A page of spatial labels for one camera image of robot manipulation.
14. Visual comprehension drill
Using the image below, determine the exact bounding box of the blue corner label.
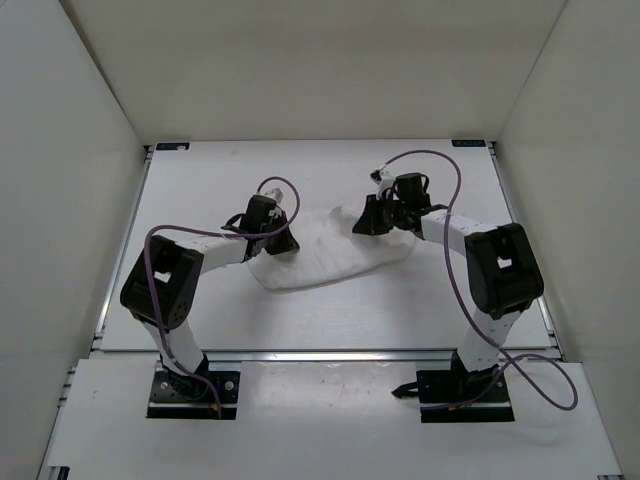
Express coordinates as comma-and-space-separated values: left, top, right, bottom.
451, 139, 486, 148
155, 142, 190, 151

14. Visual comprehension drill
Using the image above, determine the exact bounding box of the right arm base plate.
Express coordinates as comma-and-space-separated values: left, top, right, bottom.
391, 352, 515, 424

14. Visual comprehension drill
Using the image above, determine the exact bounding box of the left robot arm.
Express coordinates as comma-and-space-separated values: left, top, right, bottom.
120, 189, 299, 401

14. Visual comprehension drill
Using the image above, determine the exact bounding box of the white pleated skirt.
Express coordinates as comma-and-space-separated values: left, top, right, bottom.
248, 205, 415, 292

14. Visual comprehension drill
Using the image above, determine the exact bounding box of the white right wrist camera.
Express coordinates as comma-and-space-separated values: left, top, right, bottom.
370, 166, 396, 199

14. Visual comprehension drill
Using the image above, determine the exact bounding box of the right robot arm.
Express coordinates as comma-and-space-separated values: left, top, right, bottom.
352, 169, 544, 401

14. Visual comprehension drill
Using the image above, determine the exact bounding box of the aluminium table rail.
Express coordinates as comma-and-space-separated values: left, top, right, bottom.
206, 349, 453, 363

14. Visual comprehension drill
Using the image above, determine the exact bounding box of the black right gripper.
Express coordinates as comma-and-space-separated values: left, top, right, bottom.
353, 194, 409, 237

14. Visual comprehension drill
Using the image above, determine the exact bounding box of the right blue corner label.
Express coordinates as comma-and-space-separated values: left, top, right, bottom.
451, 139, 486, 148

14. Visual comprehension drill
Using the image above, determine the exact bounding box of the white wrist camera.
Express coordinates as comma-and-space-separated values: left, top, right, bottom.
260, 187, 284, 204
370, 166, 396, 199

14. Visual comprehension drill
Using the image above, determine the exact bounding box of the left blue corner label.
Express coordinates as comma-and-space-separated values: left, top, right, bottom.
155, 142, 190, 151

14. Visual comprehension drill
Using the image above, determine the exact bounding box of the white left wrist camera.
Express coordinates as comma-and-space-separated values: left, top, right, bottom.
260, 187, 284, 204

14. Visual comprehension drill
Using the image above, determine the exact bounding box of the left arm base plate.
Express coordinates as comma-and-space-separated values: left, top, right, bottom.
146, 362, 241, 421

